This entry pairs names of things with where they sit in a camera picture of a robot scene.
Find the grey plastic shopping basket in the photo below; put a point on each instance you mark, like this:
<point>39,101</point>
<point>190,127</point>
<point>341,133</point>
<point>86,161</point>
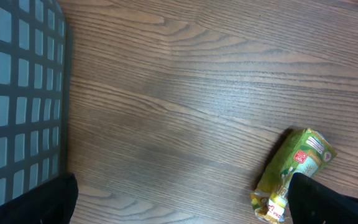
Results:
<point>35,61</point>

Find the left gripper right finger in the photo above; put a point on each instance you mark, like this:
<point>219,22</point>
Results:
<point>313,203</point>

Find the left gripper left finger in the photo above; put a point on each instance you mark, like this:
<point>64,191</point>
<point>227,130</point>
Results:
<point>50,203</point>

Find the green tea carton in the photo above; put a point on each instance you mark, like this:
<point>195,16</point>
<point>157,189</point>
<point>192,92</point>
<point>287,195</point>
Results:
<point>304,151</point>

